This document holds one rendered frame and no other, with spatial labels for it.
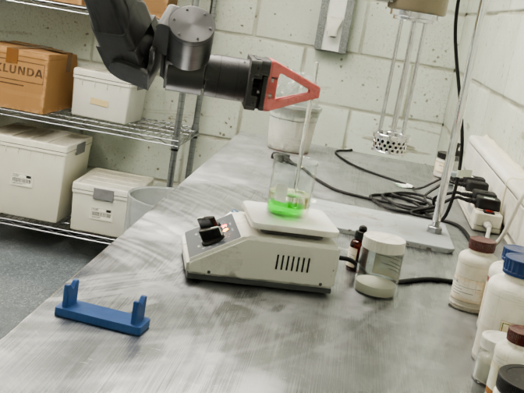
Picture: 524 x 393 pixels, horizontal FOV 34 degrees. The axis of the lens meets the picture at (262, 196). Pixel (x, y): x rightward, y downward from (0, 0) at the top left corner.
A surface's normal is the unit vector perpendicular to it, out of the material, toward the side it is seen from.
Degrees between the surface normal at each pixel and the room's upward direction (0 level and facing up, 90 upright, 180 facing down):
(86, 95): 92
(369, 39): 90
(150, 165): 90
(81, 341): 0
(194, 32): 49
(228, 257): 90
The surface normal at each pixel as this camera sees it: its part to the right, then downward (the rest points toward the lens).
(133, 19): 0.92, 0.18
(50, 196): -0.13, 0.24
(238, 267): 0.14, 0.24
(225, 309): 0.16, -0.96
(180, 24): 0.16, -0.46
